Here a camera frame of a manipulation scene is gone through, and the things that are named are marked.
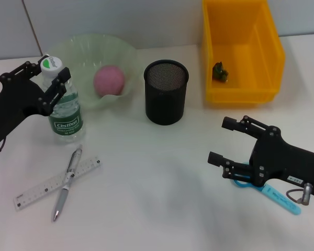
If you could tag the clear plastic ruler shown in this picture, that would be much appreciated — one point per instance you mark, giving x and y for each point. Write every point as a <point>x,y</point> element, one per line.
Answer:
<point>36,193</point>

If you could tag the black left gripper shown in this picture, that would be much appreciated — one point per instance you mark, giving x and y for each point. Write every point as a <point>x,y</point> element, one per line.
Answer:
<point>15,104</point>

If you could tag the clear green-label water bottle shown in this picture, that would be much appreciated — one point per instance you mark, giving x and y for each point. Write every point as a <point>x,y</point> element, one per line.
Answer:
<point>66,125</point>

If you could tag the pink peach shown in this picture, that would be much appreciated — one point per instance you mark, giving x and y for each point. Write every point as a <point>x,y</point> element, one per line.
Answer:
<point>108,78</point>

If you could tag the translucent green fruit plate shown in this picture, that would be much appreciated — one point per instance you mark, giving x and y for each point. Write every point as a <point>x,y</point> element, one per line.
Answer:
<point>99,49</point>

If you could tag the black mesh pen holder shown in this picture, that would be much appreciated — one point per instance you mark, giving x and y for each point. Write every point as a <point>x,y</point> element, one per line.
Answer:
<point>165,104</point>

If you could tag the green plastic wrapper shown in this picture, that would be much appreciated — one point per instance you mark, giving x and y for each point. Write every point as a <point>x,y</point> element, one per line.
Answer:
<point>219,73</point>

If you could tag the silver ballpoint pen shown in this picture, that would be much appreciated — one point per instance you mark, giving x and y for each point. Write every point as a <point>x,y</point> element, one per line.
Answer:
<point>60,201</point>

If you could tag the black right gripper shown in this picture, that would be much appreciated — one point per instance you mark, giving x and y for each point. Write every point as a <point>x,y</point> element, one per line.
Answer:
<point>277,162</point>

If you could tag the yellow plastic bin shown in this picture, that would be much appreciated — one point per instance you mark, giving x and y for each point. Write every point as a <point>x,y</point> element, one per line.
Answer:
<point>225,31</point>

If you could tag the blue scissors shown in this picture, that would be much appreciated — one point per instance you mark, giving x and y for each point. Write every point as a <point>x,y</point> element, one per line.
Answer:
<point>280,197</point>

